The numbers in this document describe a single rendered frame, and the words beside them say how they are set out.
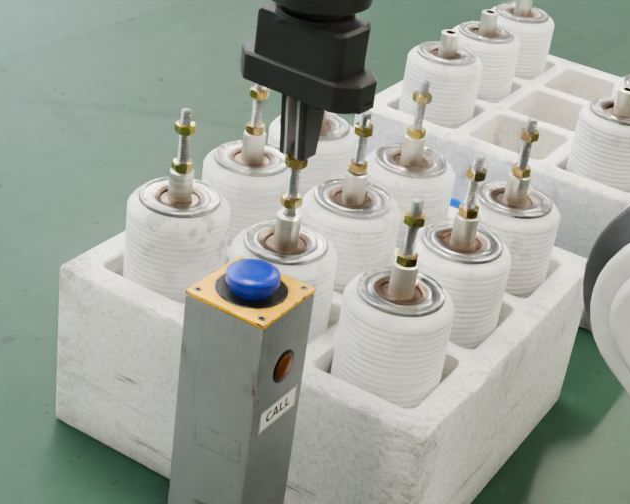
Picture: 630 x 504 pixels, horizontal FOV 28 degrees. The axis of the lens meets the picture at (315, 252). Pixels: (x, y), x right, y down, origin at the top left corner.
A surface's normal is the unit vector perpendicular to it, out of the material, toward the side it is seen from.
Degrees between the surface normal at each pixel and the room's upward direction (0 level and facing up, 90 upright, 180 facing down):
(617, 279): 90
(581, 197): 90
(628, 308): 90
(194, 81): 0
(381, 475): 90
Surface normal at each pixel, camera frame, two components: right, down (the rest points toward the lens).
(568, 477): 0.12, -0.86
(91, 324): -0.53, 0.37
